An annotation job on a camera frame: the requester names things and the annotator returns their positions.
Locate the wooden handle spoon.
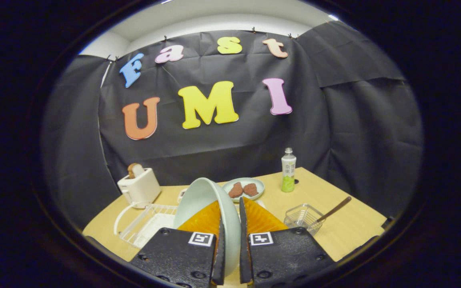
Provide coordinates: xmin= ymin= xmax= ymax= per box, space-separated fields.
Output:
xmin=313 ymin=196 xmax=352 ymax=224

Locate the white toaster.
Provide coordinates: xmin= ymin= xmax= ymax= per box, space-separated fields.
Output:
xmin=117 ymin=168 xmax=162 ymax=209

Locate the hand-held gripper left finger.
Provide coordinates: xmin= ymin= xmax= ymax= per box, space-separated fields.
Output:
xmin=130 ymin=200 xmax=227 ymax=288

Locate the green label drink bottle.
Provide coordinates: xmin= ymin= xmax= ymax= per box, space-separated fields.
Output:
xmin=281 ymin=148 xmax=297 ymax=193

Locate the white dish rack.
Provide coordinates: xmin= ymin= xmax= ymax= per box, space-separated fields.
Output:
xmin=113 ymin=202 xmax=180 ymax=249

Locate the metal wire basket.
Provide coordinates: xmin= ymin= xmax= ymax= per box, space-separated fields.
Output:
xmin=284 ymin=204 xmax=325 ymax=236

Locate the pale green plate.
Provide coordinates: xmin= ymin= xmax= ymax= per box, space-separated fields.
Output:
xmin=173 ymin=177 xmax=242 ymax=277

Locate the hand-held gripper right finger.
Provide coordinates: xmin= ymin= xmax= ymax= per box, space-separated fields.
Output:
xmin=239 ymin=197 xmax=336 ymax=288

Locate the small green plate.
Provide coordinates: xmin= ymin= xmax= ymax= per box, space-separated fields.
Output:
xmin=222 ymin=178 xmax=265 ymax=202

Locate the black backdrop cloth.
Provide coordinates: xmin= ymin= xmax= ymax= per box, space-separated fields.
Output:
xmin=40 ymin=20 xmax=423 ymax=229

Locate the bread slice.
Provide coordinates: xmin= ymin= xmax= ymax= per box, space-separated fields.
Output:
xmin=128 ymin=163 xmax=145 ymax=179

